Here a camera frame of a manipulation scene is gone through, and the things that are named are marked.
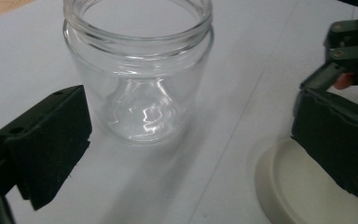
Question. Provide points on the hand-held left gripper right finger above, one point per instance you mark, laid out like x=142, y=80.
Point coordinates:
x=338, y=143

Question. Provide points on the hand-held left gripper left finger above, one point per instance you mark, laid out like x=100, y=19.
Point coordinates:
x=49, y=140

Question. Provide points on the cream plastic jar lid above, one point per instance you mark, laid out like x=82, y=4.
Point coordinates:
x=301, y=189

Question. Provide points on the clear glass jar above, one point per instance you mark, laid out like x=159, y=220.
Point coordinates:
x=143, y=77

